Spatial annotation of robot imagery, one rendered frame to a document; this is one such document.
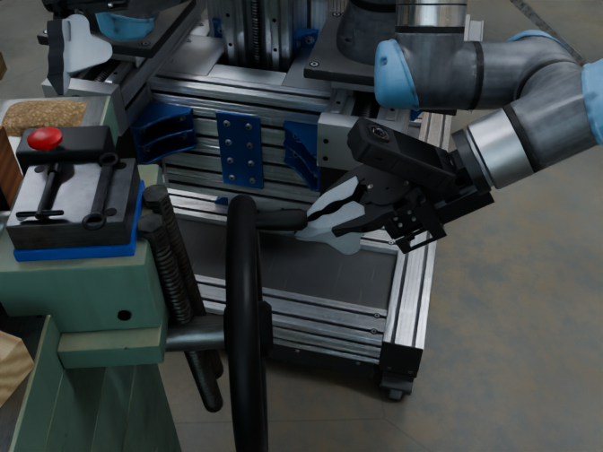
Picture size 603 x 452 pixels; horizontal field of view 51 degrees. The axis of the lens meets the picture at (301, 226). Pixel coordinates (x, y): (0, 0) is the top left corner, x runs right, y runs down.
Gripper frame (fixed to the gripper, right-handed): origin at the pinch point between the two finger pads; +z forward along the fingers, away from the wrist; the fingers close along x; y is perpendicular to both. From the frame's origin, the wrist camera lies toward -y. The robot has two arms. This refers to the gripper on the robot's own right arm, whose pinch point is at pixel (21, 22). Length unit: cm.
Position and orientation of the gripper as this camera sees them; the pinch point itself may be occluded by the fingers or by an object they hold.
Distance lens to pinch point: 62.3
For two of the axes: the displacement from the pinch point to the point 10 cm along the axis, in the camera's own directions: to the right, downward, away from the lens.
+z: 0.7, 6.8, -7.3
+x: 0.8, 7.2, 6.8
